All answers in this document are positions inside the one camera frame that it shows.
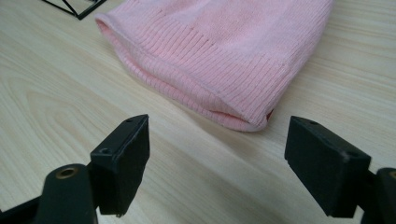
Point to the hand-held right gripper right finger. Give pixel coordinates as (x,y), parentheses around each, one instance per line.
(323,168)

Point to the pink knit hat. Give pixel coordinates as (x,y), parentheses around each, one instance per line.
(218,53)

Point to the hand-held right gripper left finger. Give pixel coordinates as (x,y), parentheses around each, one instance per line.
(121,161)

